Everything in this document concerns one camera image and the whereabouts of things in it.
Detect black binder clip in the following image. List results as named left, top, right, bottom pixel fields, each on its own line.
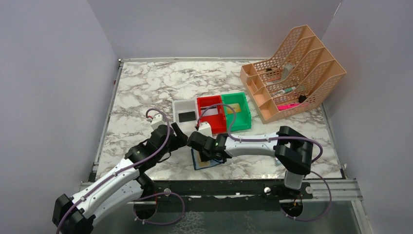
left=298, top=95, right=307, bottom=103

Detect gold card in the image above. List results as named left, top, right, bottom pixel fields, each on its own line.
left=227, top=103, right=242, bottom=114

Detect green capped marker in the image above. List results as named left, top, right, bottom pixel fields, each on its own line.
left=271, top=86, right=296, bottom=98

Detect black front rail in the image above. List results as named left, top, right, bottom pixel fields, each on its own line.
left=132, top=179, right=313, bottom=217

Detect black card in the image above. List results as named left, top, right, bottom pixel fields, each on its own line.
left=178, top=111, right=197, bottom=122

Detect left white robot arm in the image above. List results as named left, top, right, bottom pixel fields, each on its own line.
left=52, top=123, right=188, bottom=234

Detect white plastic bin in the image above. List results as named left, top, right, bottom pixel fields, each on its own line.
left=172, top=98, right=199, bottom=136

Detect navy blue card holder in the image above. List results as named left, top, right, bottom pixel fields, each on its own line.
left=191, top=149, right=223, bottom=171

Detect green plastic bin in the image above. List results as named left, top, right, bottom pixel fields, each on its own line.
left=221, top=92, right=252, bottom=132

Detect white grey card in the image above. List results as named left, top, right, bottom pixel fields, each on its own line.
left=201, top=107, right=219, bottom=116

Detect grey eraser block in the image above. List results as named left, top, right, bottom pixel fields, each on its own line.
left=281, top=63, right=296, bottom=81

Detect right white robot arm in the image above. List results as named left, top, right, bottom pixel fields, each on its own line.
left=187, top=126, right=315, bottom=190

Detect peach desk organizer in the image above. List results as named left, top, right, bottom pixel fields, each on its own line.
left=240, top=25, right=346, bottom=124

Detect red plastic bin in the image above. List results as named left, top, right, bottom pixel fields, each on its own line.
left=196, top=95, right=227, bottom=134

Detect pink highlighter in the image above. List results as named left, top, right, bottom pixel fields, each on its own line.
left=277, top=103, right=300, bottom=111

